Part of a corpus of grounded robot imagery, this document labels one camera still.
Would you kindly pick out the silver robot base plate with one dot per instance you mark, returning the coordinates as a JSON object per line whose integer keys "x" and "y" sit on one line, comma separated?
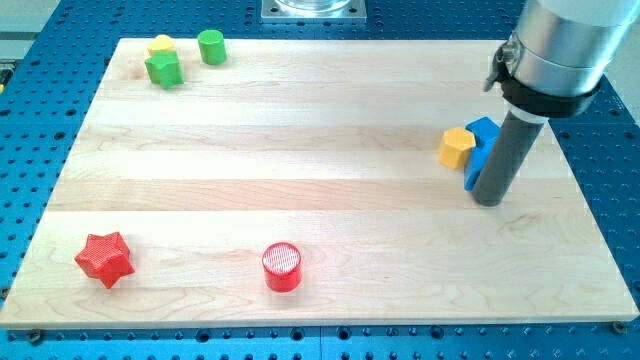
{"x": 283, "y": 11}

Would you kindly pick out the blue perforated table plate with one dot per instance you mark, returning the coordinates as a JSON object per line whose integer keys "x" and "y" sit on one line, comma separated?
{"x": 60, "y": 51}

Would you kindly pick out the green star block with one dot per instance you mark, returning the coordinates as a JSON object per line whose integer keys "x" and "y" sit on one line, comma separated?
{"x": 164, "y": 69}

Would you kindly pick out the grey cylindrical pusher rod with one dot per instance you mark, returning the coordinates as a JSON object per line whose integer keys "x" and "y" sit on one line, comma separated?
{"x": 516, "y": 137}

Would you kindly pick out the red cylinder block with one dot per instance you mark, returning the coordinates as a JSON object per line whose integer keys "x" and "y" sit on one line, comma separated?
{"x": 282, "y": 265}

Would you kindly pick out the wooden board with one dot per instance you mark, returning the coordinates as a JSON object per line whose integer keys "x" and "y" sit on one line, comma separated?
{"x": 330, "y": 146}

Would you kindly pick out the red star block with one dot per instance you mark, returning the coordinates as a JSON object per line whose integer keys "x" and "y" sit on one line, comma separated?
{"x": 105, "y": 258}

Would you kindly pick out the yellow heart block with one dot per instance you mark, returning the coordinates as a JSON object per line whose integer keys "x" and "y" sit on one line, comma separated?
{"x": 162, "y": 43}

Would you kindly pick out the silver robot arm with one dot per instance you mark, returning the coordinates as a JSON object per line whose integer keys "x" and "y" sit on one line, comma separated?
{"x": 552, "y": 64}

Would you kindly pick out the blue block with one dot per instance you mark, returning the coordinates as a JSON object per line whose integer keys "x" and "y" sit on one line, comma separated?
{"x": 485, "y": 132}

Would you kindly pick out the green cylinder block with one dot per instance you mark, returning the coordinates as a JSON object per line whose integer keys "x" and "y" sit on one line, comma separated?
{"x": 212, "y": 47}

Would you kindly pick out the yellow hexagon block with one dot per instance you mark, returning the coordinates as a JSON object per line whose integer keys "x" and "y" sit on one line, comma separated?
{"x": 455, "y": 147}

